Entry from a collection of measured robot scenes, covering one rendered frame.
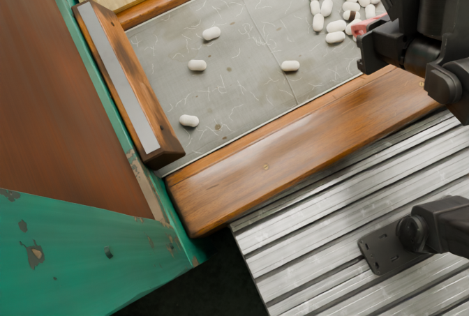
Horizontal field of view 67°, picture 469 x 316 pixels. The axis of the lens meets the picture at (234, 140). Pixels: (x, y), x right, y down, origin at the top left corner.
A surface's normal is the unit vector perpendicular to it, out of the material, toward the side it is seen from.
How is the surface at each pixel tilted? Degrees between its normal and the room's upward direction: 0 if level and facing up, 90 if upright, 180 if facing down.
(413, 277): 0
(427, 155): 0
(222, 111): 0
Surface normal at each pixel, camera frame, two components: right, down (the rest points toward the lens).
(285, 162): -0.03, -0.26
